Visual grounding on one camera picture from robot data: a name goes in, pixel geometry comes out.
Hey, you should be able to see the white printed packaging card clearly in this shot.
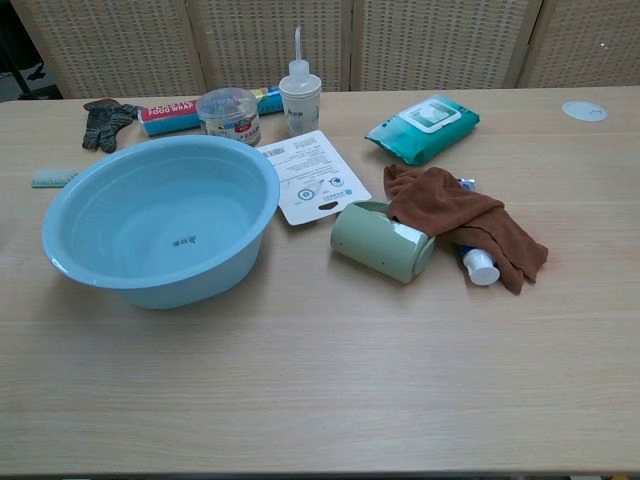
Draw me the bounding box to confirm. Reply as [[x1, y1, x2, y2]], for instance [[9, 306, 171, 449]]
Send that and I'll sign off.
[[254, 129, 374, 227]]

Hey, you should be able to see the round grey cable grommet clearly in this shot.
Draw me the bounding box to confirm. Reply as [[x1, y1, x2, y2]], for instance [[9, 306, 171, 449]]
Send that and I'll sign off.
[[560, 99, 609, 122]]

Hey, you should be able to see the blue tube with white cap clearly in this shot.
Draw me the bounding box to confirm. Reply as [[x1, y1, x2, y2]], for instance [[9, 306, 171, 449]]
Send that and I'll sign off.
[[452, 176, 501, 287]]

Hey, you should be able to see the white squeeze bottle with spout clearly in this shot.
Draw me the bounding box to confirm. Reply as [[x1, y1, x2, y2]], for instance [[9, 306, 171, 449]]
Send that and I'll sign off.
[[278, 25, 322, 139]]

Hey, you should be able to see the green ceramic mug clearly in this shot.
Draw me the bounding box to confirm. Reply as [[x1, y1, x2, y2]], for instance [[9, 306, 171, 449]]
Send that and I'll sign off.
[[329, 200, 438, 285]]

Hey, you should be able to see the food wrap box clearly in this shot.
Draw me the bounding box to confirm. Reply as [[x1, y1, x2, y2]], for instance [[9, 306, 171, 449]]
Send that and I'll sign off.
[[136, 85, 283, 137]]

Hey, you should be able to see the clear round plastic jar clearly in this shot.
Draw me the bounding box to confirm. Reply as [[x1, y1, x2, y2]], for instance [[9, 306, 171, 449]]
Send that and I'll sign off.
[[195, 87, 263, 148]]

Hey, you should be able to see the teal wet wipes pack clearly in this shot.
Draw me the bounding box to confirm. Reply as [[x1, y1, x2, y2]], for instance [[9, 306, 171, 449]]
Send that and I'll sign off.
[[363, 94, 481, 167]]

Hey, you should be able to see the woven rattan folding screen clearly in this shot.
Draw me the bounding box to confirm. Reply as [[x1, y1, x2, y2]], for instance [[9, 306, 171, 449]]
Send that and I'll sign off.
[[9, 0, 640, 100]]

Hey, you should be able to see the brown microfiber cloth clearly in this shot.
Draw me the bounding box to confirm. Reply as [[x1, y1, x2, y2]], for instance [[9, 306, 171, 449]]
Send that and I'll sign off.
[[383, 163, 550, 296]]

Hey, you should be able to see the dark striped knit glove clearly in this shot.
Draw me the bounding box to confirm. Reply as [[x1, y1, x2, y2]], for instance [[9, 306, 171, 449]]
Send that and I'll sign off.
[[81, 98, 145, 154]]

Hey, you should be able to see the green bristle brush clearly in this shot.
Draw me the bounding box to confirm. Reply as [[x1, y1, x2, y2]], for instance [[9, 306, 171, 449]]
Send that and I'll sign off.
[[31, 168, 80, 190]]

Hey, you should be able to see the light blue plastic basin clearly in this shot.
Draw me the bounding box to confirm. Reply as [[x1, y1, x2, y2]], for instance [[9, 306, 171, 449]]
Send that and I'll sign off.
[[40, 134, 281, 310]]

